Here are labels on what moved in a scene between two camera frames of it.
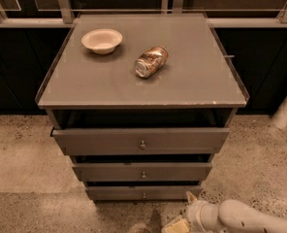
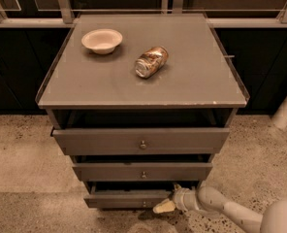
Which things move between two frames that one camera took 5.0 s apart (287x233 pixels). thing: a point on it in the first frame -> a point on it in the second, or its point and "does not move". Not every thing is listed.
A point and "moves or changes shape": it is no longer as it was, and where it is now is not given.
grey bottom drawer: (141, 192) moves or changes shape
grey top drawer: (142, 141) does not move
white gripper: (195, 212) -> (180, 198)
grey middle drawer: (143, 172) does not move
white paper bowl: (102, 41) does not move
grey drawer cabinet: (130, 138) does not move
